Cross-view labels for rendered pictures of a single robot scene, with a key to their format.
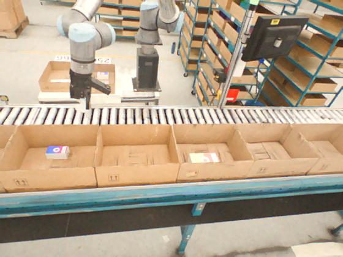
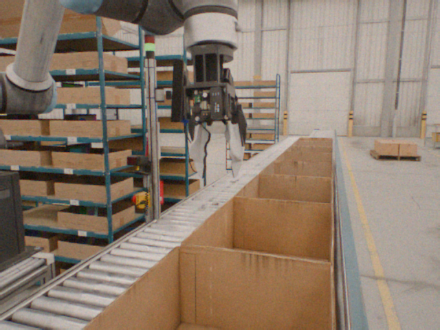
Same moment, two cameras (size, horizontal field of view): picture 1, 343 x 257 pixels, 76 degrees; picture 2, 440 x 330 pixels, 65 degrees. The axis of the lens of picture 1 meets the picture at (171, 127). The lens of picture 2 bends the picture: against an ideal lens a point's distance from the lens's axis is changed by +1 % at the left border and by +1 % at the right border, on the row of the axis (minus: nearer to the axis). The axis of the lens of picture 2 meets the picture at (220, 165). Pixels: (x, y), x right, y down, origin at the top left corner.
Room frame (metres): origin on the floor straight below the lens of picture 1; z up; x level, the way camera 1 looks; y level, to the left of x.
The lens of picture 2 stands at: (0.44, 0.89, 1.31)
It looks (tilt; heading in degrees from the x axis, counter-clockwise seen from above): 9 degrees down; 303
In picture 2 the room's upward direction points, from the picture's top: straight up
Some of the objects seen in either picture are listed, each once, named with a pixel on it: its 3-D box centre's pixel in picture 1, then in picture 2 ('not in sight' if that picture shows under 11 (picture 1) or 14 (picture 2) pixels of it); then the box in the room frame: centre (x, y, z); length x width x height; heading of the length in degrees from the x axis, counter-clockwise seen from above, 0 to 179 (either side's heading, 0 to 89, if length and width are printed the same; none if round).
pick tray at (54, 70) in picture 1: (62, 76); not in sight; (1.67, 1.04, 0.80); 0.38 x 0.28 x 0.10; 16
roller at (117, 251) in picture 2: (180, 129); (167, 260); (1.30, -0.07, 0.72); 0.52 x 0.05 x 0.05; 15
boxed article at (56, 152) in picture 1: (57, 152); not in sight; (0.74, 0.58, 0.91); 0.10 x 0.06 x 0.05; 103
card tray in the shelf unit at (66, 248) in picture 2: (223, 99); (97, 243); (2.40, -0.58, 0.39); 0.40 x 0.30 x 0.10; 15
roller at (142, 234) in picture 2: (204, 128); (187, 243); (1.35, -0.26, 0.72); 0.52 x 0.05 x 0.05; 15
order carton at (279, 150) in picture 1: (269, 149); (298, 185); (0.97, -0.60, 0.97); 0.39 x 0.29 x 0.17; 105
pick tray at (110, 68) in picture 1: (99, 78); not in sight; (1.74, 0.73, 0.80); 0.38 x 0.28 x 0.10; 16
